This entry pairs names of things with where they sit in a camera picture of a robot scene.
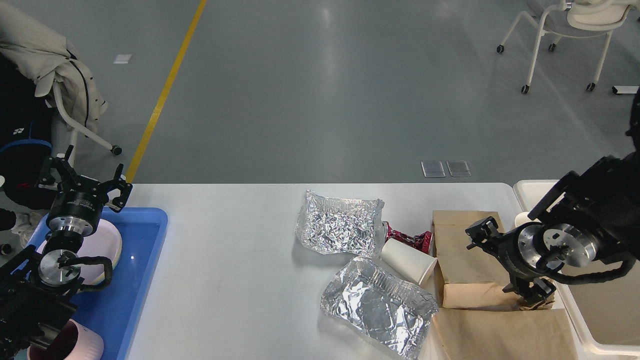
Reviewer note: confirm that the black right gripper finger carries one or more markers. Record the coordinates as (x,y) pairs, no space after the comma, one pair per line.
(533,288)
(486,235)

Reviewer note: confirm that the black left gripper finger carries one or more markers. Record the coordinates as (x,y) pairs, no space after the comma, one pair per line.
(58,175)
(115,192)

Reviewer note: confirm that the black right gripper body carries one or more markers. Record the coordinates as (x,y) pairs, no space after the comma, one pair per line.
(517,253)

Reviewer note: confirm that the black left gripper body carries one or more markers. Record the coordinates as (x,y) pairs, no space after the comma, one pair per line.
(77,212)

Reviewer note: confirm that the pink plate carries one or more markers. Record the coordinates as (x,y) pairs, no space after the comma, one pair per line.
(106,242)

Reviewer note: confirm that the pink ribbed mug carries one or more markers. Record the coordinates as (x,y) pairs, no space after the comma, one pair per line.
(74,342)

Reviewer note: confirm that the white paper cup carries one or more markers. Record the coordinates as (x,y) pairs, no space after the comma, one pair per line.
(521,219)
(412,264)

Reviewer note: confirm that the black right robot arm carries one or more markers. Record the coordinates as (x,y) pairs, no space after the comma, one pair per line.
(584,230)

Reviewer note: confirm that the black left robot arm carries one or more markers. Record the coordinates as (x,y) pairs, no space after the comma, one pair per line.
(37,287)

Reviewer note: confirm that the crumpled brown paper ball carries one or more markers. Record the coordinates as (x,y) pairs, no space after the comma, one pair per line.
(530,304)

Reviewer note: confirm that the person in black clothes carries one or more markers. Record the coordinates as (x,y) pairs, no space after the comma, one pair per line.
(25,138)

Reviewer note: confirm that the yellow plate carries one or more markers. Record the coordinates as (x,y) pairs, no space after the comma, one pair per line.
(111,250)

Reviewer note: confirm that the white chair with jacket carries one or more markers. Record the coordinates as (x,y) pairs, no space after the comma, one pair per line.
(77,128)

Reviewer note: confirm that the white paper cup lying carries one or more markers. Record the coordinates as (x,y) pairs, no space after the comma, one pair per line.
(412,264)

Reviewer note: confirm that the white plastic bin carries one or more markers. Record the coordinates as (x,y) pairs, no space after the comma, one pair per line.
(608,315)

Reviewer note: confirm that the blue plastic tray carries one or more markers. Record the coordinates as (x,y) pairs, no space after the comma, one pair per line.
(114,312)

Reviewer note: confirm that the crumpled foil tray lower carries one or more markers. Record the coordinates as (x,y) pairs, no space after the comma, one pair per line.
(395,313)

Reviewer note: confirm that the crumpled foil tray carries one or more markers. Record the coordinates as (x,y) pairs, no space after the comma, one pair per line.
(331,226)
(395,313)

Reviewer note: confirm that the beige jacket on chair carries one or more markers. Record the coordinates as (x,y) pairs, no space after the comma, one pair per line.
(38,51)

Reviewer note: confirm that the crumpled foil tray upper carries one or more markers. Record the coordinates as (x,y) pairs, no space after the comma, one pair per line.
(331,226)

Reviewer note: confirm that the white chair on casters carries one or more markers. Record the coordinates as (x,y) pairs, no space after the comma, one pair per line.
(571,19)

